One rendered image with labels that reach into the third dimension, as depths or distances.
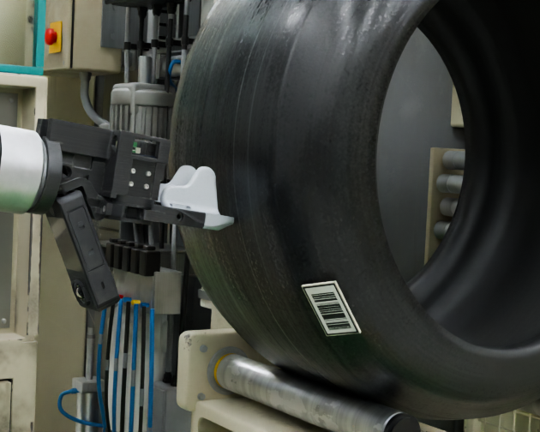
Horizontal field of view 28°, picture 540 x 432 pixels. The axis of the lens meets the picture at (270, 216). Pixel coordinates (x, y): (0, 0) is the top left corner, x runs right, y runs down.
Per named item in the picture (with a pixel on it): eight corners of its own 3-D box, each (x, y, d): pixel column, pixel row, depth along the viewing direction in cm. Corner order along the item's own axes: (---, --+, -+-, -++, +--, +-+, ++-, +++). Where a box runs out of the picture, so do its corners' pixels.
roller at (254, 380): (221, 345, 135) (248, 361, 137) (205, 379, 134) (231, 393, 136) (399, 407, 106) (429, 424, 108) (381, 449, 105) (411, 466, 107)
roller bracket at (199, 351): (174, 408, 135) (177, 330, 134) (417, 384, 156) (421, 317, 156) (187, 413, 132) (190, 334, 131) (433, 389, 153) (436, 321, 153)
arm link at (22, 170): (-7, 211, 90) (-36, 205, 97) (45, 219, 93) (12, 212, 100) (7, 123, 91) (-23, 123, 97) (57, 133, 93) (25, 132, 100)
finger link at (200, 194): (255, 175, 105) (172, 159, 100) (246, 235, 105) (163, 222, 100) (239, 173, 108) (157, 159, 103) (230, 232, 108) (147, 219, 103)
